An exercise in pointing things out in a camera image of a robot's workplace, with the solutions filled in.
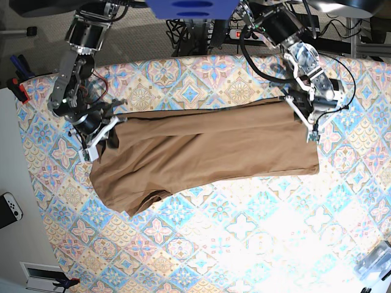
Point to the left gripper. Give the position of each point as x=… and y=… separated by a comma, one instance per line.
x=309, y=107

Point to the clear plastic box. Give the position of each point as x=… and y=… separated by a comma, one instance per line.
x=375, y=266

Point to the black orange clamp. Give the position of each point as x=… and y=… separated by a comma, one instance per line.
x=66, y=283

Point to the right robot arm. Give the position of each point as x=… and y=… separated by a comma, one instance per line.
x=69, y=99

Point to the blue mount plate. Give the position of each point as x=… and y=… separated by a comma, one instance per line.
x=192, y=9

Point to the patterned tablecloth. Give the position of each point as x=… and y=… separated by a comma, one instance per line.
x=274, y=234

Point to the white power strip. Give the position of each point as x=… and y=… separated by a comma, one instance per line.
x=235, y=34

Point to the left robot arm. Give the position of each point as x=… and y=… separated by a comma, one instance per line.
x=283, y=30

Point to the game console with controller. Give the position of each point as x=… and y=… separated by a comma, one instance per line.
x=10, y=211

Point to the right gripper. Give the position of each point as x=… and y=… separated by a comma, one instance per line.
x=95, y=125

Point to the red black clamp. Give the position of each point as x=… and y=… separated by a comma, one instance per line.
x=18, y=90

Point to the brown t-shirt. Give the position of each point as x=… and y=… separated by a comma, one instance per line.
x=163, y=152

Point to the white floor vent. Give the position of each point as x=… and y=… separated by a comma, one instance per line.
x=40, y=277

